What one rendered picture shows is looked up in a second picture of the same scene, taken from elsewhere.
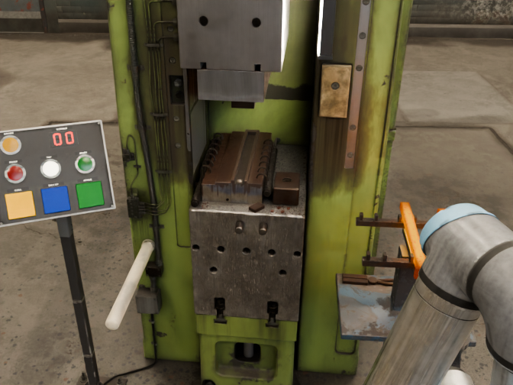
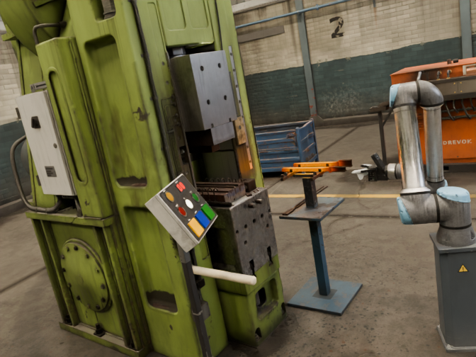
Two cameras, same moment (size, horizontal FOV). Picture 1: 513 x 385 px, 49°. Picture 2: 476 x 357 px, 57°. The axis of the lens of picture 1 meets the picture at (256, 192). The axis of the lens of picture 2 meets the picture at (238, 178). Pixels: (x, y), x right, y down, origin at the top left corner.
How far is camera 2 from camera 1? 2.12 m
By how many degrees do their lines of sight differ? 54
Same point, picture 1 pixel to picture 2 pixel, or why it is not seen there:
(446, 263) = (407, 95)
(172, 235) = (199, 253)
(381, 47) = (245, 105)
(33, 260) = not seen: outside the picture
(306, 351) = not seen: hidden behind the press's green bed
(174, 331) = (212, 329)
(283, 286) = (269, 234)
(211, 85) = (217, 135)
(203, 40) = (210, 112)
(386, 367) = (410, 137)
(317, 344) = not seen: hidden behind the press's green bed
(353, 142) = (249, 154)
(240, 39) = (222, 107)
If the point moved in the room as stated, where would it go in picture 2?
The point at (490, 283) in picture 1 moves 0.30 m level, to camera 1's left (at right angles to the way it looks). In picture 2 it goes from (424, 87) to (413, 95)
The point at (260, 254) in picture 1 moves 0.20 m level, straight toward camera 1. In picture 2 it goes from (258, 219) to (288, 221)
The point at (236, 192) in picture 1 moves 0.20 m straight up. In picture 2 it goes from (236, 193) to (230, 160)
